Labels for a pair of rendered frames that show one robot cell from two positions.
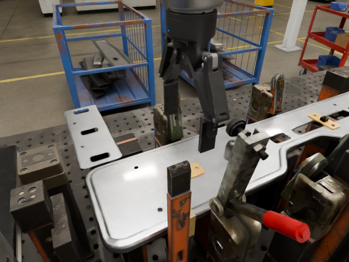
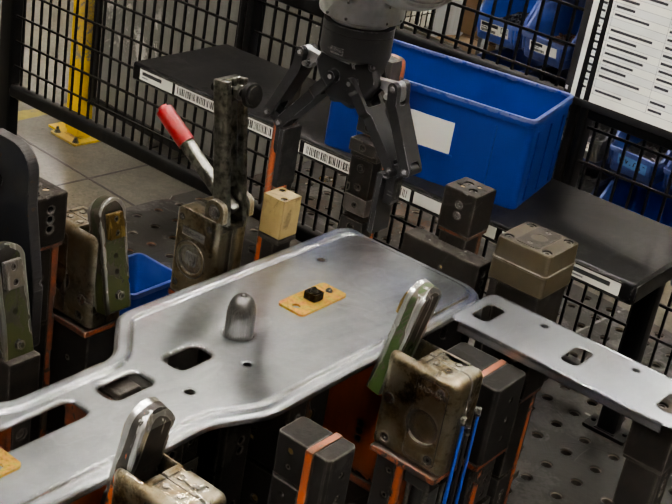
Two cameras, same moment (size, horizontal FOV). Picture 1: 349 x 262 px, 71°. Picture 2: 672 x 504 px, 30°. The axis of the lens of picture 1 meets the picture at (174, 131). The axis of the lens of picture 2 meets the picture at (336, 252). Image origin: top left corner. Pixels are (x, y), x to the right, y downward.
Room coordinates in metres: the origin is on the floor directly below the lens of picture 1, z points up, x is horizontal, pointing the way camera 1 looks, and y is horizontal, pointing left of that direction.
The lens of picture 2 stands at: (1.52, -0.61, 1.68)
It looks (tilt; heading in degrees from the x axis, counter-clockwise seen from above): 26 degrees down; 152
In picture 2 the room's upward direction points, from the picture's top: 10 degrees clockwise
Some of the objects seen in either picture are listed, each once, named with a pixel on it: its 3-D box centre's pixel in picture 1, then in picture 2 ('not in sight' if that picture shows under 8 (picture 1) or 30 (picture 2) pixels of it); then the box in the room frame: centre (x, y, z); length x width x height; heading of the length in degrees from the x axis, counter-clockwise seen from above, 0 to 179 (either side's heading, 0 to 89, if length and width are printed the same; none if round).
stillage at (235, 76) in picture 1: (207, 44); not in sight; (3.18, -0.42, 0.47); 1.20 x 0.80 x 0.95; 24
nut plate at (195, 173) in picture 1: (185, 171); (313, 295); (0.39, -0.02, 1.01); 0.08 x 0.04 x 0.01; 117
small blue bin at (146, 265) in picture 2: not in sight; (133, 298); (-0.07, -0.08, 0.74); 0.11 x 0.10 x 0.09; 117
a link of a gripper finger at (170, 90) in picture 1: (171, 99); (382, 200); (0.45, 0.01, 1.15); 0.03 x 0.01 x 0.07; 117
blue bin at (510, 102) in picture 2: not in sight; (446, 119); (0.08, 0.30, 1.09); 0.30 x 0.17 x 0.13; 37
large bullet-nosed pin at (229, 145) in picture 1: (231, 151); (240, 320); (0.45, -0.14, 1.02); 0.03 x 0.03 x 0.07
